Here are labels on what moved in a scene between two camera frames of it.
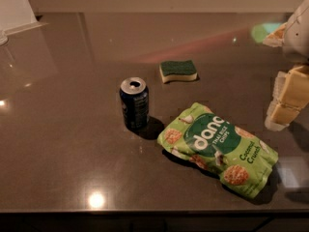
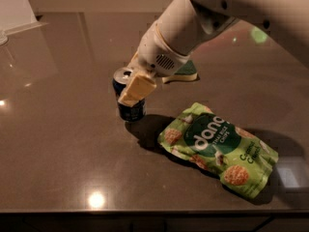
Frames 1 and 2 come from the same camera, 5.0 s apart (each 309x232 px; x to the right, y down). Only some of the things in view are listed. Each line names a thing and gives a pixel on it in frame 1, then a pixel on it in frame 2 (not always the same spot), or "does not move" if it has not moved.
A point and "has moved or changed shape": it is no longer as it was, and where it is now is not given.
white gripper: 297,36 -> 154,54
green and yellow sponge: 184,70 does not move
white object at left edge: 15,12 does not move
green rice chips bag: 242,159 does not move
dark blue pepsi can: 134,99 has moved or changed shape
